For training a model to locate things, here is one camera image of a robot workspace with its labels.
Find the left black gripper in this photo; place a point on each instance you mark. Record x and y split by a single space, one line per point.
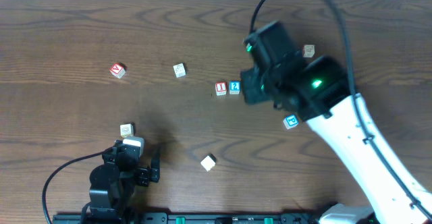
145 175

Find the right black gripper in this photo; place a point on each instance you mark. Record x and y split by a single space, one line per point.
252 86

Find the blue number 2 block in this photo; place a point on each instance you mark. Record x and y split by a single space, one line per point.
234 87

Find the red letter I block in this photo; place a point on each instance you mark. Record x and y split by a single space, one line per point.
221 88

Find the red letter A block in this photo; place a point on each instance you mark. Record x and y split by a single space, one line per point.
117 70

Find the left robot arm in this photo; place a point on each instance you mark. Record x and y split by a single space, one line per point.
113 183

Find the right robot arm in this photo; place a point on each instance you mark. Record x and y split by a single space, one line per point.
318 93

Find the wooden block with oval drawing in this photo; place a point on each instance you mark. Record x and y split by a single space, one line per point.
126 130

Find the wooden block far right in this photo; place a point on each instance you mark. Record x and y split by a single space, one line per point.
308 51

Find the blue letter P block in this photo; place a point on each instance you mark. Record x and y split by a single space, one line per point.
290 121

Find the plain wooden block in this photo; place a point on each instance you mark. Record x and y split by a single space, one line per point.
208 162

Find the wooden block with line drawing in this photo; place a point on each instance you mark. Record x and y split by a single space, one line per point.
179 70

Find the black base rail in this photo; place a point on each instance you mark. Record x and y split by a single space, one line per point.
164 218

